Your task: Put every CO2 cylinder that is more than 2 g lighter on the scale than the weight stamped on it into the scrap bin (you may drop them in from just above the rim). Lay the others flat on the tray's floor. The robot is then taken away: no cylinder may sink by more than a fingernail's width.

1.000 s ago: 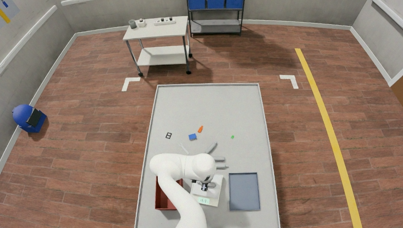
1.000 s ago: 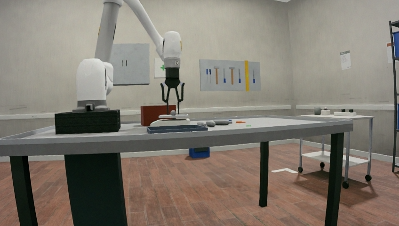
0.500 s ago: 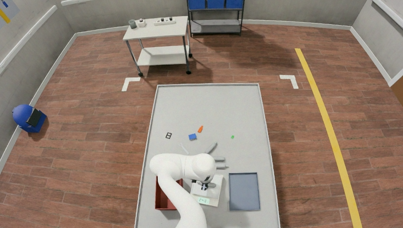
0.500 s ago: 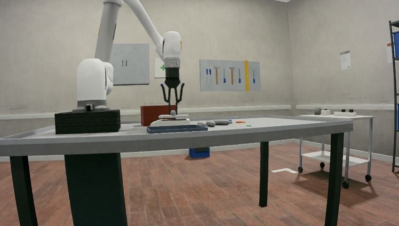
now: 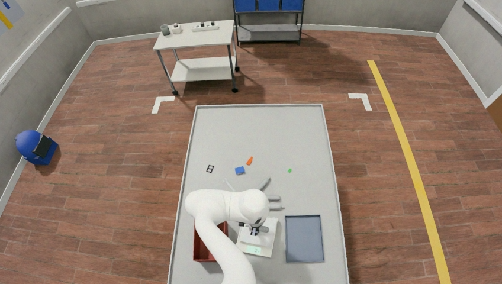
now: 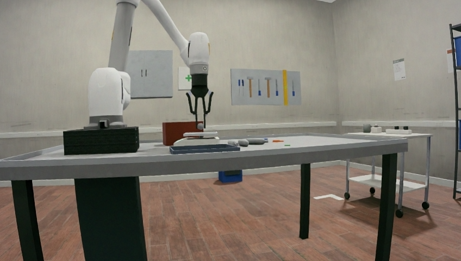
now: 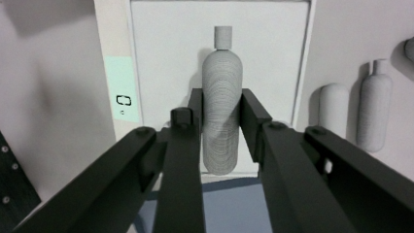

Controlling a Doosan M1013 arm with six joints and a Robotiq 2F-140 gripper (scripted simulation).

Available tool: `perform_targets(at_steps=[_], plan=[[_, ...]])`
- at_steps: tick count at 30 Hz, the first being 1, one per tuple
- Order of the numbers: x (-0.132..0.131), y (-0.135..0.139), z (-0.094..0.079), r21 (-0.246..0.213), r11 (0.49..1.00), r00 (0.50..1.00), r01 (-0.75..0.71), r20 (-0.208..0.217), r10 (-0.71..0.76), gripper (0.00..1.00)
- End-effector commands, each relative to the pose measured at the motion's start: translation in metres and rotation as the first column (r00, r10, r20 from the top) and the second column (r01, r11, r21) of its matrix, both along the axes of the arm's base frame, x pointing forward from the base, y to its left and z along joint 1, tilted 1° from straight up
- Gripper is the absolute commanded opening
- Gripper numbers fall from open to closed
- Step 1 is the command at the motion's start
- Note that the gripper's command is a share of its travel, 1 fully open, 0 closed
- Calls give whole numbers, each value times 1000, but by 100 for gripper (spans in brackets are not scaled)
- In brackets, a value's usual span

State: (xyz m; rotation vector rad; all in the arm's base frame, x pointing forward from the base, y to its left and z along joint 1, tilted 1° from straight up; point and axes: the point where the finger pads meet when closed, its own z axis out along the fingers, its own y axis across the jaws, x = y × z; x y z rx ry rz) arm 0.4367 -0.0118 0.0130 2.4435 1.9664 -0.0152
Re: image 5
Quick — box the white digital scale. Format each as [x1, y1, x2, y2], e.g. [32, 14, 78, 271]
[236, 216, 278, 258]

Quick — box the red open box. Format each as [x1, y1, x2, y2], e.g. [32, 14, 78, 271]
[193, 220, 228, 262]

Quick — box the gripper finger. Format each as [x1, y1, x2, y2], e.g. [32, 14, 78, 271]
[250, 228, 259, 236]

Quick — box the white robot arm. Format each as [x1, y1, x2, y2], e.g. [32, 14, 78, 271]
[185, 189, 269, 284]

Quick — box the blue rectangular block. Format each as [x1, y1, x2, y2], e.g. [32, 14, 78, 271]
[235, 166, 244, 175]

